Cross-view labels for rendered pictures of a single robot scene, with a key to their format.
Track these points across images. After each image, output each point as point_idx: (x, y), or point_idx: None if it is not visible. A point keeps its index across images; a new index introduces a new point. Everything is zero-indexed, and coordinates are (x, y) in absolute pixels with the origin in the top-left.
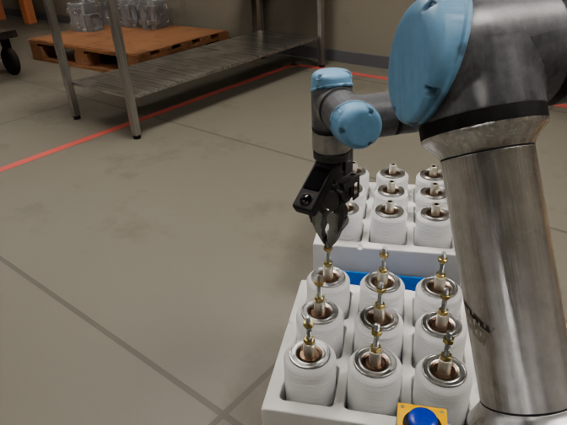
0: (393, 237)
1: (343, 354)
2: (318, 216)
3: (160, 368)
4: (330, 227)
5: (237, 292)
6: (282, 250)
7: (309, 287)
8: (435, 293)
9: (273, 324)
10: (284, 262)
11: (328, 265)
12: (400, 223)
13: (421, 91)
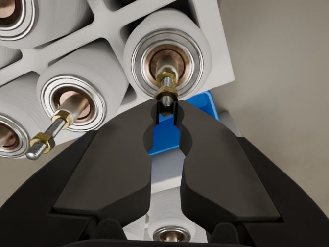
0: (156, 201)
1: None
2: (210, 169)
3: None
4: (135, 137)
5: (321, 73)
6: (291, 153)
7: (190, 21)
8: None
9: (253, 48)
10: (280, 138)
11: (160, 72)
12: (150, 222)
13: None
